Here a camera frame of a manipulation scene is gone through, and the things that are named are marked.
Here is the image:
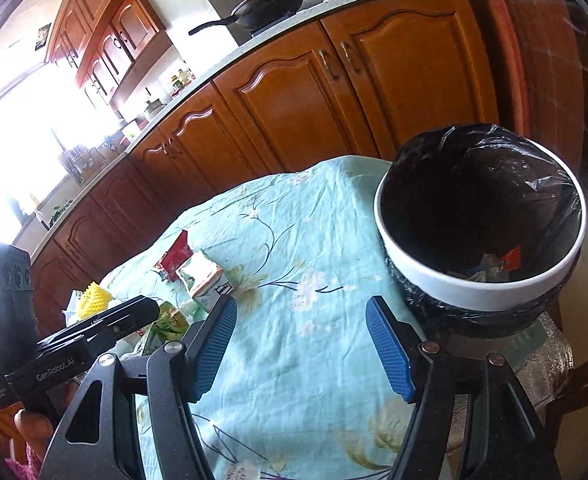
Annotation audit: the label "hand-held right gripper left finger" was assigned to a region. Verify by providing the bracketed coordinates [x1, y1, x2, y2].
[38, 294, 238, 480]

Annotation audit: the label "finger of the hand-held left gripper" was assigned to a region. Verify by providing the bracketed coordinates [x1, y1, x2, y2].
[91, 296, 161, 340]

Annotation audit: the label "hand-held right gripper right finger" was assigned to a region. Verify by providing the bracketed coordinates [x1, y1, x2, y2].
[365, 296, 562, 480]

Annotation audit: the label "red snack packet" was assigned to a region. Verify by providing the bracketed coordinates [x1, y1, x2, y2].
[155, 230, 195, 281]

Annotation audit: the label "white orange snack packet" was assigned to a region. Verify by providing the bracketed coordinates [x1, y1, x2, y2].
[176, 251, 235, 311]

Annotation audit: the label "white round bin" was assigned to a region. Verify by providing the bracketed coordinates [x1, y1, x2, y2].
[374, 132, 587, 311]

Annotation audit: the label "white trash bin black bag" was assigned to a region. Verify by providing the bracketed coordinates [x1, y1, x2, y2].
[380, 122, 582, 341]

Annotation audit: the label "person's left forearm pink sleeve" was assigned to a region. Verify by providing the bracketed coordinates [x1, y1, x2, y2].
[4, 452, 42, 480]

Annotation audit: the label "person's left hand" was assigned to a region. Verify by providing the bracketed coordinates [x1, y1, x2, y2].
[14, 406, 57, 466]

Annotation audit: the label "green crumpled snack wrapper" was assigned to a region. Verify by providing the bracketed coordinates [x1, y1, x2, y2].
[138, 300, 209, 356]

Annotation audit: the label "yellow foam fruit net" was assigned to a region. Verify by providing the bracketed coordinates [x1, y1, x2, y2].
[76, 282, 112, 320]

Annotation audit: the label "crumpled pale wrappers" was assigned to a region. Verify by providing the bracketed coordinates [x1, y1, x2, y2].
[446, 255, 512, 282]

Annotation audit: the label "teal floral tablecloth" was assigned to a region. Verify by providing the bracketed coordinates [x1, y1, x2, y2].
[64, 155, 545, 480]

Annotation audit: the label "utensil rack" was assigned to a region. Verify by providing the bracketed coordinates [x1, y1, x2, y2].
[58, 144, 95, 182]

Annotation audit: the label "kitchen window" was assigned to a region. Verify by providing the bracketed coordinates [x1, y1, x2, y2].
[0, 50, 124, 261]

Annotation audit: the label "wooden lower kitchen cabinets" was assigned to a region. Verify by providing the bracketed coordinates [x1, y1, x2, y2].
[0, 0, 500, 461]

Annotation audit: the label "wooden kitchen cabinets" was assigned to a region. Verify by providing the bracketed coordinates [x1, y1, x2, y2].
[0, 0, 500, 461]
[46, 0, 175, 106]

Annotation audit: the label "wooden upper kitchen cabinets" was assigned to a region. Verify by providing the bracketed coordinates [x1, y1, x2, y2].
[46, 0, 175, 106]

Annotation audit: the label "black wok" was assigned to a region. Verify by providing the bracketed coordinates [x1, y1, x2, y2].
[189, 0, 308, 37]

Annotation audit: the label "speckled stone kitchen countertop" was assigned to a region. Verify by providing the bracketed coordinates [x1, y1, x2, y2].
[11, 0, 470, 261]

